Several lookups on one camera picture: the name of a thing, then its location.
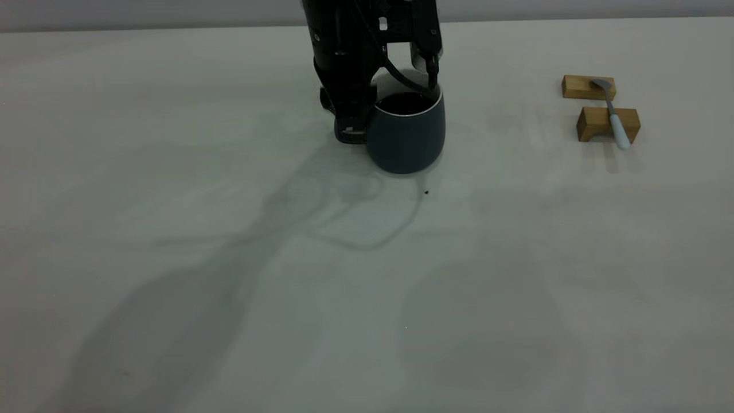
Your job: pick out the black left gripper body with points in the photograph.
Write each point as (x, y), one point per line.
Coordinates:
(344, 26)

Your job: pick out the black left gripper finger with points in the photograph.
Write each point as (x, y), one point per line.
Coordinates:
(433, 57)
(350, 97)

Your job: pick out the dark grey ceramic mug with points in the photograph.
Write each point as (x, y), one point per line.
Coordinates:
(407, 143)

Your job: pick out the rectangular wooden block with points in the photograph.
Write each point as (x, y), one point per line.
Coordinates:
(579, 88)

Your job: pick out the arched wooden block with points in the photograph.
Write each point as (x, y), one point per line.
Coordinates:
(596, 117)

